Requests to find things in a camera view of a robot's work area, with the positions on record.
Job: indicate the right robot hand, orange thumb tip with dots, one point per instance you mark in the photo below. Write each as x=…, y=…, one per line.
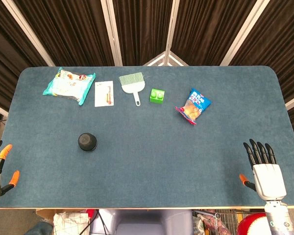
x=268, y=181

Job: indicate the black round cup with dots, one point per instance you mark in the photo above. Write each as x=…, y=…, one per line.
x=87, y=142

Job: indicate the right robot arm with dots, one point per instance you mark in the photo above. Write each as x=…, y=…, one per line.
x=278, y=218

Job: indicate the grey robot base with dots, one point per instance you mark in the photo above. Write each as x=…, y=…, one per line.
x=142, y=222

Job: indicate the green hand brush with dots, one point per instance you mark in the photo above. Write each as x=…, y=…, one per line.
x=133, y=85

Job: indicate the red and white ball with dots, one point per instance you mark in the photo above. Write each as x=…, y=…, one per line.
x=252, y=225

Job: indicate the cardboard box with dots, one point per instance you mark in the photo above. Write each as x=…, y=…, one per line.
x=46, y=213

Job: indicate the white checkered cloth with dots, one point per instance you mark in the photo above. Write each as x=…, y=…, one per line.
x=71, y=224

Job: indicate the blue chips bag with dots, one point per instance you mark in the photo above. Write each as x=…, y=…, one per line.
x=194, y=106

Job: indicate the teal snack bag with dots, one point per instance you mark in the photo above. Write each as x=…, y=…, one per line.
x=68, y=85

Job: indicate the blue felt table cover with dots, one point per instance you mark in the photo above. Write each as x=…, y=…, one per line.
x=149, y=159

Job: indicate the white card with small tool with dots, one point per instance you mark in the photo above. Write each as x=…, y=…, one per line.
x=101, y=94

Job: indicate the green toy building block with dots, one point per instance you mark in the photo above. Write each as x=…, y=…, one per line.
x=157, y=96

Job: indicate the white triangular frame base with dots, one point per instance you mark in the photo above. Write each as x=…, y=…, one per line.
x=178, y=60

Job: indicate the white partition post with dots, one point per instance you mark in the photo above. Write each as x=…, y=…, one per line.
x=171, y=27
x=29, y=31
x=245, y=31
x=112, y=31

